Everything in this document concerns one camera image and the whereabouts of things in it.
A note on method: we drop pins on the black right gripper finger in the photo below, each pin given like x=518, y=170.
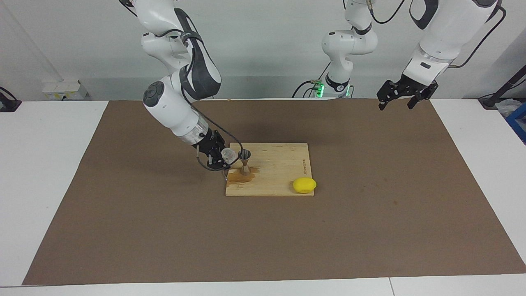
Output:
x=222, y=144
x=218, y=165

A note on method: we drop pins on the crumpled clear plastic bag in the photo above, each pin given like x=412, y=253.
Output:
x=507, y=107

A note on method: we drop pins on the black stand base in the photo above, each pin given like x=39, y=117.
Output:
x=8, y=105

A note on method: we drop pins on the steel double jigger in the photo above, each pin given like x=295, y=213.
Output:
x=245, y=162

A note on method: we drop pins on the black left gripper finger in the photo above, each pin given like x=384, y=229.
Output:
x=429, y=94
x=388, y=91

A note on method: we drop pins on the brown table mat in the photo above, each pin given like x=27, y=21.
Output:
x=164, y=238

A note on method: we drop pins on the clear plastic cup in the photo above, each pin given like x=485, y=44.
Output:
x=229, y=155

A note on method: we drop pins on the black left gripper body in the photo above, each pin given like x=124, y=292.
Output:
x=415, y=87

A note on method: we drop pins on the yellow lemon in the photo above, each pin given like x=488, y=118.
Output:
x=304, y=185

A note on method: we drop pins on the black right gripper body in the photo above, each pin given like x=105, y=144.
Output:
x=211, y=146

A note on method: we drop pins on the wooden cutting board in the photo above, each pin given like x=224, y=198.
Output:
x=279, y=168

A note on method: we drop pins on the black tripod leg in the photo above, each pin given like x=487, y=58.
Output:
x=503, y=88

